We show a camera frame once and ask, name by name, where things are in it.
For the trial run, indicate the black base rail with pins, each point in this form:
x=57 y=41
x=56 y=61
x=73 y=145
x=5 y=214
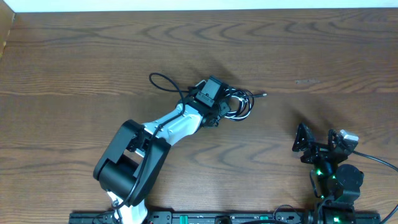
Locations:
x=167 y=217

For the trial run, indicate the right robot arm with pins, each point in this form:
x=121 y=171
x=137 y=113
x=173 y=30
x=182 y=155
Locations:
x=337 y=185

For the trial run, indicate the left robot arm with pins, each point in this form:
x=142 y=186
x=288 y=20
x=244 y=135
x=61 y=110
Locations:
x=128 y=168

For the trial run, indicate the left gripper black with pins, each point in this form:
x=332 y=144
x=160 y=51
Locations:
x=226 y=109

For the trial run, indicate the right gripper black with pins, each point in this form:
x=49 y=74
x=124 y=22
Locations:
x=320 y=152

